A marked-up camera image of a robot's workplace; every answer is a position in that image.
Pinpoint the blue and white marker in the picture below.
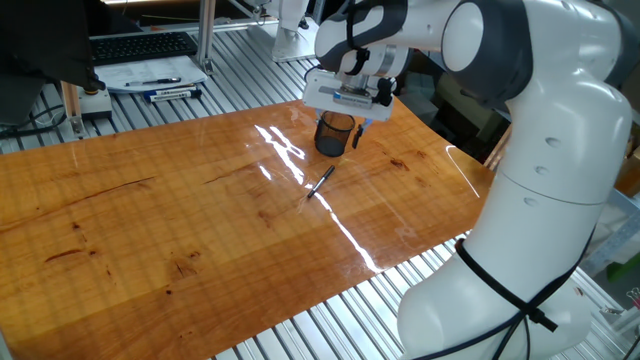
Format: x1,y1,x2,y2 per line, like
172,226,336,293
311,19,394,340
142,84,203,105

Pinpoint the black pen on papers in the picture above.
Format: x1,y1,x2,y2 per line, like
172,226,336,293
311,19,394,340
124,76,183,88

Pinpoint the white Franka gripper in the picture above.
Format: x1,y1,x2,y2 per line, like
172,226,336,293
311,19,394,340
301,69,397,151

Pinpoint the wooden strip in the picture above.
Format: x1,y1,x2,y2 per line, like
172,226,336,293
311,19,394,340
60,81,84,138

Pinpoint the wood-grain table mat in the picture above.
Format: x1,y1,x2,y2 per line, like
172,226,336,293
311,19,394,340
0,97,496,360

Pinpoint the wooden stick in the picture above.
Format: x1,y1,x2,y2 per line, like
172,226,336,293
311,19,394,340
490,127,514,172
483,125,509,169

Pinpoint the white box with knob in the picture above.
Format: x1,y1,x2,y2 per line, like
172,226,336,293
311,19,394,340
78,84,114,121

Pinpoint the brown cardboard box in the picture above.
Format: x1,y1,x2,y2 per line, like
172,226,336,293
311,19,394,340
615,147,640,199

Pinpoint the black and grey pen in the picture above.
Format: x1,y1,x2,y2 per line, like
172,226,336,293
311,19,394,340
306,164,337,200

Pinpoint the black mesh pen holder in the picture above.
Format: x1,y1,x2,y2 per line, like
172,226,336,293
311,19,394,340
313,110,357,158

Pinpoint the black strap on arm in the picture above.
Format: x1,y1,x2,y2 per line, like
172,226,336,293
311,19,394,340
454,238,559,334

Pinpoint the black computer keyboard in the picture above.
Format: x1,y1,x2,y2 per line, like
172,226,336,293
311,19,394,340
89,31,199,68

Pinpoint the silver wrist-mounted camera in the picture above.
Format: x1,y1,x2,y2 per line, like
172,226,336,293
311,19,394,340
331,85,376,111

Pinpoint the white paper stack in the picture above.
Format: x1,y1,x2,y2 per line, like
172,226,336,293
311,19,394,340
93,54,209,95

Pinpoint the green object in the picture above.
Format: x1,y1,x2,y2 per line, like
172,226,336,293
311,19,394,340
606,252,640,282

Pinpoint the aluminium profile post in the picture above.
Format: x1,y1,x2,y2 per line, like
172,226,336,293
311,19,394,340
195,0,218,76

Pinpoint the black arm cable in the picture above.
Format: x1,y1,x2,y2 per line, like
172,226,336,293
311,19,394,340
407,224,599,360

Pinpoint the thin black cable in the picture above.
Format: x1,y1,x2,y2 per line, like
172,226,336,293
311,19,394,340
0,103,67,141

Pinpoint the aluminium profile rail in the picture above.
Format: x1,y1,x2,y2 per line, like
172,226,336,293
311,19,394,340
89,17,281,40

